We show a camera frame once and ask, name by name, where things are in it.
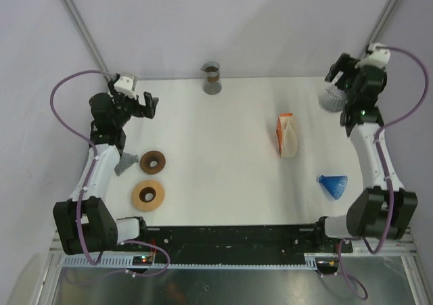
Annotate left aluminium corner post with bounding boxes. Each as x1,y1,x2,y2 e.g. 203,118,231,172
60,0,108,72

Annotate blue ribbed cone dripper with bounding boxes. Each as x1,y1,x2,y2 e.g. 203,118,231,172
318,175,348,200

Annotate white paper coffee filters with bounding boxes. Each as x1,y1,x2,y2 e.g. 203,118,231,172
281,115,298,158

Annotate light wooden dripper ring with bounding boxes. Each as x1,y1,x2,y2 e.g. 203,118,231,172
130,179,166,212

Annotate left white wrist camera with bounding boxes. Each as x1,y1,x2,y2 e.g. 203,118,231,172
108,73,138,99

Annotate orange coffee filter holder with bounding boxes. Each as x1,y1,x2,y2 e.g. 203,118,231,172
276,113,293,158

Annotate aluminium corner post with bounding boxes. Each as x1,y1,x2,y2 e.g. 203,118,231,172
365,0,403,45
60,0,108,72

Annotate dark wooden dripper ring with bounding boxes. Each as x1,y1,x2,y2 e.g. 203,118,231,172
139,149,167,175

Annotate clear ribbed glass server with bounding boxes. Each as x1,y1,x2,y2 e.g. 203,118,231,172
318,85,346,113

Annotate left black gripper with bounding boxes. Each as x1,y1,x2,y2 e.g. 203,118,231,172
109,81,158,128

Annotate grey glass carafe with collar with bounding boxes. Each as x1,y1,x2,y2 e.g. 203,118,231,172
200,62,222,95

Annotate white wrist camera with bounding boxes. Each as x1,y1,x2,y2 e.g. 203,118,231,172
108,73,138,99
356,43,391,69

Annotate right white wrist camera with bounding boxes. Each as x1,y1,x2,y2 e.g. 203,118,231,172
356,43,391,69

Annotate white slotted cable duct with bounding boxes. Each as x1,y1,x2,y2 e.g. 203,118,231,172
61,254,317,271

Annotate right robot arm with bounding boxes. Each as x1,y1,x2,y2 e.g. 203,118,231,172
312,45,417,252

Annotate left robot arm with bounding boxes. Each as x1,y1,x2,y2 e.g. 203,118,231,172
53,92,158,256

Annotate right aluminium corner post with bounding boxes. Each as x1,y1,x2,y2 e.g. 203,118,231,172
365,0,403,45

